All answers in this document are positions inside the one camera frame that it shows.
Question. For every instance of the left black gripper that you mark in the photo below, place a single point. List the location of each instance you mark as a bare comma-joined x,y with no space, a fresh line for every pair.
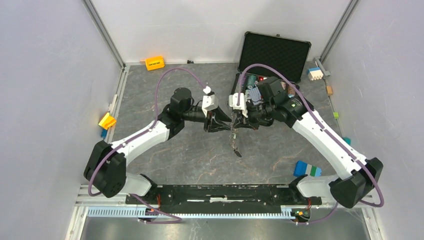
215,125

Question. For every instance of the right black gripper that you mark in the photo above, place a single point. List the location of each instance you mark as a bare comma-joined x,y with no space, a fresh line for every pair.
251,124

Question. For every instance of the metal keyring with tags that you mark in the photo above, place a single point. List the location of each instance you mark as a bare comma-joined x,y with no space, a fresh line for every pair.
233,144

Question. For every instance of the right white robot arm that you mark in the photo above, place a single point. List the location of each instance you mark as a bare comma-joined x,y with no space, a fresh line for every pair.
356,176

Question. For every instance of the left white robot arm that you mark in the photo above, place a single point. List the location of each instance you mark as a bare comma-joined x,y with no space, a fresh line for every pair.
106,169

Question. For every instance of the blue playing card deck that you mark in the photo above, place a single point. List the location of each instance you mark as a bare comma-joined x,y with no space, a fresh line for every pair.
255,95

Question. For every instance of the blue green white block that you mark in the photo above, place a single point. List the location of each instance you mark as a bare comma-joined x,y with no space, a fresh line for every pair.
303,168

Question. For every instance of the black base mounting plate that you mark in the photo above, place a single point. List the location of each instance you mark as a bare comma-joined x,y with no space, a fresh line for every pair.
226,198

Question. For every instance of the black poker chip case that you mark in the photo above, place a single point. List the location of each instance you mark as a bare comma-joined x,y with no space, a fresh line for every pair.
285,55

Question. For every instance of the white blue toy block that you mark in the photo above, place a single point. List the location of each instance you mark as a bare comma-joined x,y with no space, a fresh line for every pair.
315,73

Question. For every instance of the tan wooden cube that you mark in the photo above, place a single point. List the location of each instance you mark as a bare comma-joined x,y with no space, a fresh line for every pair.
329,90

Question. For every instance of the teal cube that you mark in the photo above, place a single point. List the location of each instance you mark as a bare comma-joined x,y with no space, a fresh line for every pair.
347,140

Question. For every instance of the yellow orange toy block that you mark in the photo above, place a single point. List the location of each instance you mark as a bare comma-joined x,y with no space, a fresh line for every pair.
107,121

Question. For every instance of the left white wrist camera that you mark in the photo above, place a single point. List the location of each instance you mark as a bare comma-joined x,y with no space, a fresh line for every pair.
209,101

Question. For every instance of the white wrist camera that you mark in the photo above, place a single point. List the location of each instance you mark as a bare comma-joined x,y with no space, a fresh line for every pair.
209,101
237,101

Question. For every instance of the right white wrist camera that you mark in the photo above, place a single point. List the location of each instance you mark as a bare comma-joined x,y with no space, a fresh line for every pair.
237,101

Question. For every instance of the white cable duct rail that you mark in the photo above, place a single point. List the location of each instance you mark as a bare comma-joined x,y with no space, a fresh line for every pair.
146,213

